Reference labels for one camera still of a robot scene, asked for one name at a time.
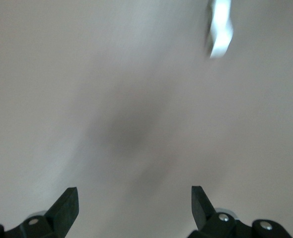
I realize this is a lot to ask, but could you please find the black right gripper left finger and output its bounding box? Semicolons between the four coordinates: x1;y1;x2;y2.
0;187;80;238

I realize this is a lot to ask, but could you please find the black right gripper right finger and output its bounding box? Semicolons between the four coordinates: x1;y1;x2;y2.
191;185;292;238

